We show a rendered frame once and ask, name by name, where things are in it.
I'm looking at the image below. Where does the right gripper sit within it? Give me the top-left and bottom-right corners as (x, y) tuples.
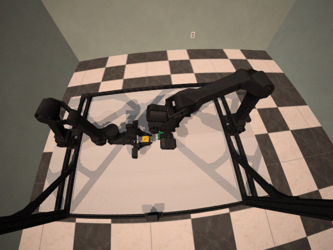
(159, 121), (180, 149)

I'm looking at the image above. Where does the yellow block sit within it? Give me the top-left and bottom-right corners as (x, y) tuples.
(143, 136), (150, 142)

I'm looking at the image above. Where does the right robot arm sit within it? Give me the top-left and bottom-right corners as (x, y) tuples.
(146, 69), (275, 136)

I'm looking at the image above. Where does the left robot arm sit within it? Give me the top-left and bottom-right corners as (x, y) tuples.
(34, 97), (136, 149)

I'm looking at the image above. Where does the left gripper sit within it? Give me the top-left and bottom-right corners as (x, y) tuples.
(120, 120), (152, 159)

